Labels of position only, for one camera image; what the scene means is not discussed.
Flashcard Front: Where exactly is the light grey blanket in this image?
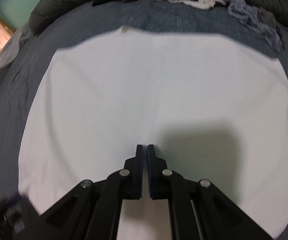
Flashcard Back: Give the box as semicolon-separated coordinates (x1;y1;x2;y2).
0;27;32;131

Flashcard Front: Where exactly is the blue-grey crumpled garment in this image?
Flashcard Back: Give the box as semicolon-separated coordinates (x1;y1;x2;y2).
224;0;283;53

